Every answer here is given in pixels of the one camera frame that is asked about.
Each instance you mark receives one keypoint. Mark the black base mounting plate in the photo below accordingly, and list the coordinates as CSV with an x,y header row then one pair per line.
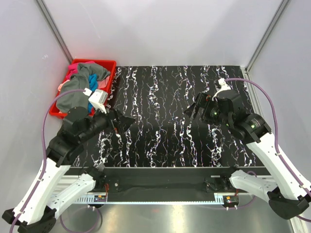
x,y
162,181

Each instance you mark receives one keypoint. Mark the left orange connector box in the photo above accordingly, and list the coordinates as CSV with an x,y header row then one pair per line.
x,y
100,198

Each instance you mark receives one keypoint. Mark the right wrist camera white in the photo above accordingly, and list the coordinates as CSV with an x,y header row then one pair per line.
x,y
222,86

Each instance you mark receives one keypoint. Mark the peach orange t shirt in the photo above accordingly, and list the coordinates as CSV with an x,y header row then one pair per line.
x,y
63,87

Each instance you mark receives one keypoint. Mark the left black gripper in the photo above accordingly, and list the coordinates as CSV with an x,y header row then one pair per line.
x,y
123,124

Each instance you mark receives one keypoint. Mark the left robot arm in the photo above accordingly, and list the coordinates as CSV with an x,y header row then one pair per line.
x,y
39,210

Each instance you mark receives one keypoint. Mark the slotted white cable duct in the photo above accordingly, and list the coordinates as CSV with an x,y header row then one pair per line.
x,y
141,199

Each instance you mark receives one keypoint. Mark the left corner aluminium post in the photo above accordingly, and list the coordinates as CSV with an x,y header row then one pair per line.
x,y
54,29

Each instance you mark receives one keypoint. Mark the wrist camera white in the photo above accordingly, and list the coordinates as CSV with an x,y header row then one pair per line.
x,y
222,86
97,98

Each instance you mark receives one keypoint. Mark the right corner aluminium post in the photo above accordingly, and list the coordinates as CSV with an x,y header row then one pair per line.
x,y
270,28

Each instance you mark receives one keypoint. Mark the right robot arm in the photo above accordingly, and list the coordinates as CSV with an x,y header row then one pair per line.
x,y
288,195

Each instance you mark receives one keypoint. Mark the light pink t shirt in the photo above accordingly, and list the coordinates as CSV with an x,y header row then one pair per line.
x,y
103,84

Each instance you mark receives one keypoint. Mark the corner aluminium post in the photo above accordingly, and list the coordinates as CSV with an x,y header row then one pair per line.
x,y
54,29
270,28

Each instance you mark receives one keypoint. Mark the blue t shirt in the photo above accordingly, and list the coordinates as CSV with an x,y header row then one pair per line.
x,y
93,84

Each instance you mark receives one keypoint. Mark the magenta pink t shirt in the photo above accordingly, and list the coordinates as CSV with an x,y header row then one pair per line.
x,y
80,71

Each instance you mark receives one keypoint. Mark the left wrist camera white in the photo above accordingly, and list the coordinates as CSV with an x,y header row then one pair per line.
x,y
97,98

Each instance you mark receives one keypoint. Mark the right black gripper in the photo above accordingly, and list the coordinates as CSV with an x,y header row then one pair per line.
x,y
202,100

